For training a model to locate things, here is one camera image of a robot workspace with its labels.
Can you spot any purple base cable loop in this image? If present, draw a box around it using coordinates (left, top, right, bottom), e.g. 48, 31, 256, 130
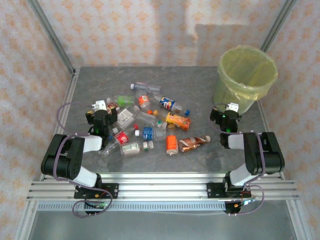
228, 183, 266, 217
71, 186, 114, 219

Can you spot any aluminium frame leg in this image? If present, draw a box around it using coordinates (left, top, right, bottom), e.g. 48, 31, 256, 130
13, 199, 38, 240
286, 199, 313, 240

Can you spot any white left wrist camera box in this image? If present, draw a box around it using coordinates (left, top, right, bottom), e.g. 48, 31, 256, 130
91, 99, 108, 111

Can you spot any blue label bottle white cap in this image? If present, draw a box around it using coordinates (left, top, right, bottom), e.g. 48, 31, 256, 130
134, 126, 168, 141

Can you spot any aluminium frame post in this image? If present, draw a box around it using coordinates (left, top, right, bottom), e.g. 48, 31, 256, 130
259, 0, 298, 53
26, 0, 77, 76

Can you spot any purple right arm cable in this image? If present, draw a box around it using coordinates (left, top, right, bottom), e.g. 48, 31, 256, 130
208, 102, 266, 186

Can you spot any square clear bottle white label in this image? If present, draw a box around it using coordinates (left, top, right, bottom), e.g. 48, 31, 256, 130
115, 105, 141, 129

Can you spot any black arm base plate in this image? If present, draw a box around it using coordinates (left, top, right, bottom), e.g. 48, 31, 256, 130
206, 181, 252, 200
73, 182, 120, 200

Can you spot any bright green label bottle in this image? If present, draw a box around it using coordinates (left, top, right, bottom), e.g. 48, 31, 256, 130
106, 95, 135, 106

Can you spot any plain clear plastic bottle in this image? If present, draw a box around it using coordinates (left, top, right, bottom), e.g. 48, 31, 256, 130
98, 141, 120, 159

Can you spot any small green circuit board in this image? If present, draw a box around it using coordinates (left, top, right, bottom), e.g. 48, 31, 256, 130
83, 201, 106, 210
234, 197, 259, 207

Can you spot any blue Pepsi bottle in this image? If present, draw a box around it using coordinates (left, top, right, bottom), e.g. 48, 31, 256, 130
159, 95, 192, 117

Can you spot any white green label bottle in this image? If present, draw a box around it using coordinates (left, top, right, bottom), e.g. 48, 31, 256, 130
119, 140, 155, 158

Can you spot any copper brown label bottle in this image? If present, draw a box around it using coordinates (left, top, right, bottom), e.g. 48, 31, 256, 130
178, 135, 212, 153

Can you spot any orange juice bottle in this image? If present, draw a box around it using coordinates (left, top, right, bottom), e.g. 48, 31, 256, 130
152, 109, 192, 132

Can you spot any clear ribbed plastic bottle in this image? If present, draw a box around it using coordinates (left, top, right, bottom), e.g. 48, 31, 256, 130
147, 91, 165, 102

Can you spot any bin with yellow-green liner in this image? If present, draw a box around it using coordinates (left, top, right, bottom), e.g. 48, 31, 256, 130
212, 44, 279, 116

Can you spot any red gold label bottle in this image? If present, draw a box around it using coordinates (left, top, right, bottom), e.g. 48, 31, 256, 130
106, 102, 120, 114

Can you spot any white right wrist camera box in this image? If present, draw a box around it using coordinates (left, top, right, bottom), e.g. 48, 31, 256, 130
225, 102, 240, 113

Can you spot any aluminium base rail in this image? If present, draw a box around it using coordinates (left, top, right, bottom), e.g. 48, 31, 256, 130
26, 171, 300, 202

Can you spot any clear bottle white cap bluish neck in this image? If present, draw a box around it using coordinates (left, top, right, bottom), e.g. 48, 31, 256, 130
129, 82, 162, 93

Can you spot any grey slotted cable duct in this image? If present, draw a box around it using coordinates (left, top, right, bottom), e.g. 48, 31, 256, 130
36, 201, 227, 213

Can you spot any orange label bottle orange cap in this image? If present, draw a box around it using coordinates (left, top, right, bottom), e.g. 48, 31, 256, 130
137, 94, 154, 115

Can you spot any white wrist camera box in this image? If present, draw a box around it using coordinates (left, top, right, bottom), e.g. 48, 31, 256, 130
225, 102, 240, 113
91, 99, 108, 111

